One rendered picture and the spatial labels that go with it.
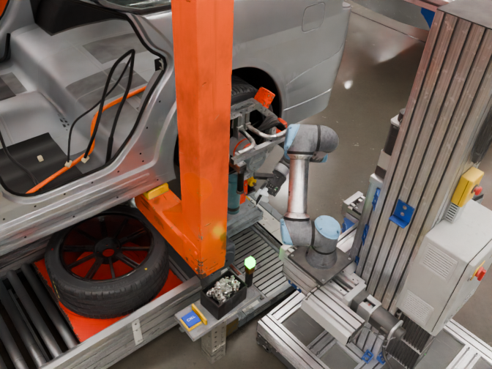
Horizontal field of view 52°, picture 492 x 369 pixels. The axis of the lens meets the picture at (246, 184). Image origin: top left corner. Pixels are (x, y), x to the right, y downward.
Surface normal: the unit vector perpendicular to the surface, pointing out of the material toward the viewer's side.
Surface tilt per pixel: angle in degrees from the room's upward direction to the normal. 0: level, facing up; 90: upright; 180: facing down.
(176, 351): 0
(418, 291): 90
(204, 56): 90
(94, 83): 6
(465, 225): 0
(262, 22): 90
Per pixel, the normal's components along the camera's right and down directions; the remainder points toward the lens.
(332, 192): 0.05, -0.75
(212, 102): 0.63, 0.54
